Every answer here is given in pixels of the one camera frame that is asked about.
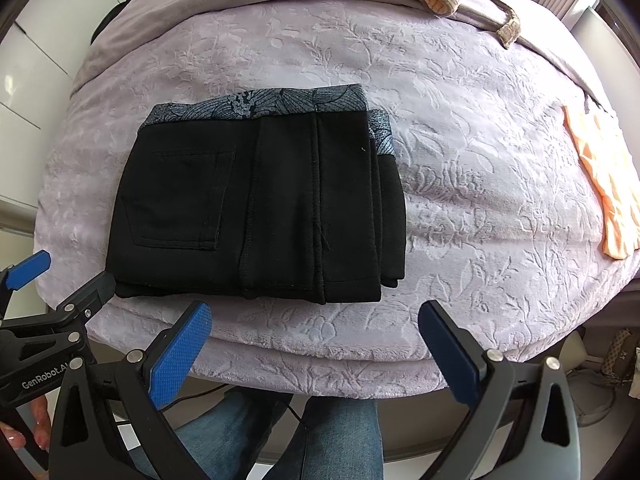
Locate person's leg in jeans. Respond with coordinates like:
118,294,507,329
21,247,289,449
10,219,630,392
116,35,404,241
132,392,296,480
260,397,381,480

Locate person's right leg in jeans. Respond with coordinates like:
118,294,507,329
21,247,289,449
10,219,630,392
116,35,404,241
260,397,381,480

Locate person's left hand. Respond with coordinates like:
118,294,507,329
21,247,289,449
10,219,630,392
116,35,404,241
0,400,51,453

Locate patterned beige bag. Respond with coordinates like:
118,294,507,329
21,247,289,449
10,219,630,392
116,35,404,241
600,327,640,391

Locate orange garment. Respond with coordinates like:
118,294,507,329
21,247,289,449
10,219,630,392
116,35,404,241
562,105,640,261

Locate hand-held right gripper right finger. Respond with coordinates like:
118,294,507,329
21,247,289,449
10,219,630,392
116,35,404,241
417,300,593,480

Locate lilac embossed blanket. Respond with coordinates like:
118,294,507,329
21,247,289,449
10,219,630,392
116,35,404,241
32,0,640,401

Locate white cabinet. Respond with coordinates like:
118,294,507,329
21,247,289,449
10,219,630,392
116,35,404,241
0,0,146,211

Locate person's left leg in jeans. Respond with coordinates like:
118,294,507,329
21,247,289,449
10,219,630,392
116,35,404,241
132,392,296,480

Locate beige fabric strap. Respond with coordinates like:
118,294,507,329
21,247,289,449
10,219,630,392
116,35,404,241
496,5,522,50

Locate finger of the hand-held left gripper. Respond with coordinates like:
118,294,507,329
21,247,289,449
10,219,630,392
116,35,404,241
0,270,118,357
0,250,52,318

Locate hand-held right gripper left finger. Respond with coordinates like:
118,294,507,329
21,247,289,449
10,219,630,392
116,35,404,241
47,301,213,480

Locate black pants with patterned waistband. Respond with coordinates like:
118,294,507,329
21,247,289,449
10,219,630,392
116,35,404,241
105,86,407,306

